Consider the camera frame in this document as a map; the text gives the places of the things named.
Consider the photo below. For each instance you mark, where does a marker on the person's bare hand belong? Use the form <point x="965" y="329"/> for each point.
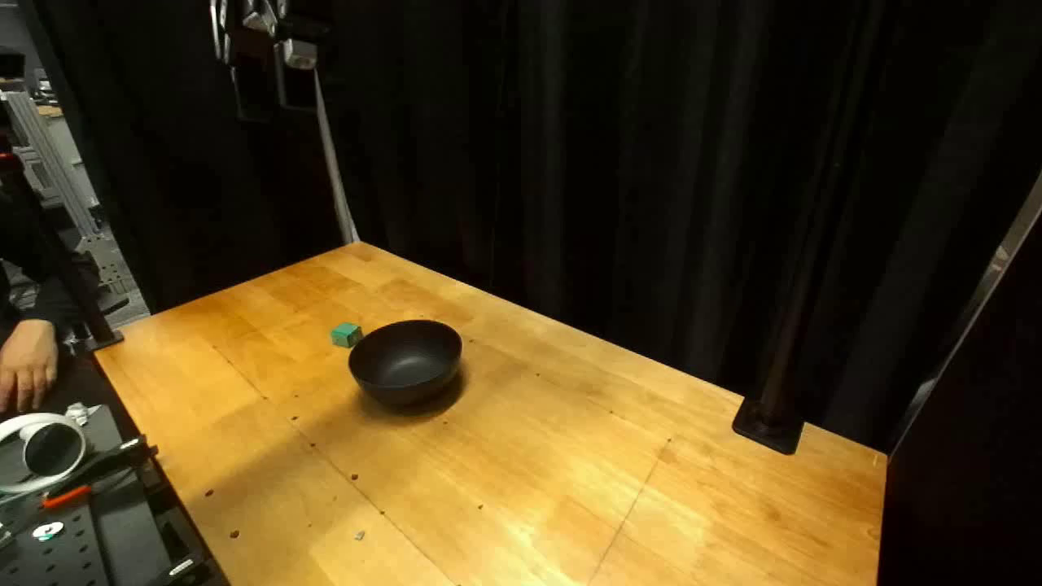
<point x="26" y="363"/>

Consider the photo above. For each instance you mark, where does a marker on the forearm in black sleeve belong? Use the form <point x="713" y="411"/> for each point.
<point x="23" y="261"/>

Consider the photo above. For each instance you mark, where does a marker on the black curtain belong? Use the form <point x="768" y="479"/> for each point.
<point x="606" y="163"/>

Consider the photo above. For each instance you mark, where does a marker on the white headphones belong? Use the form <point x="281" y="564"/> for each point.
<point x="42" y="446"/>

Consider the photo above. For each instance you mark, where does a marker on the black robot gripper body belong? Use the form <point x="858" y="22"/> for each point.
<point x="270" y="69"/>

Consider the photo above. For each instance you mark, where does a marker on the black post with base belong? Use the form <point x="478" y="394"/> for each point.
<point x="773" y="369"/>

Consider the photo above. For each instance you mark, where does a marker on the black panel with metal edge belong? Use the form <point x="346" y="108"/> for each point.
<point x="965" y="436"/>

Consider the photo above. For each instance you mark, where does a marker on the grey metal frame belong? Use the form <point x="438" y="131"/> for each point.
<point x="53" y="184"/>

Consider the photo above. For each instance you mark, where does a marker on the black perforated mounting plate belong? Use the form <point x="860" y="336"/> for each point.
<point x="100" y="531"/>

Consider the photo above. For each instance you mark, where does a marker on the black bowl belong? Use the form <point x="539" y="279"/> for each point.
<point x="409" y="363"/>

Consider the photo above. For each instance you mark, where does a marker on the small green block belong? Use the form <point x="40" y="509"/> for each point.
<point x="346" y="333"/>

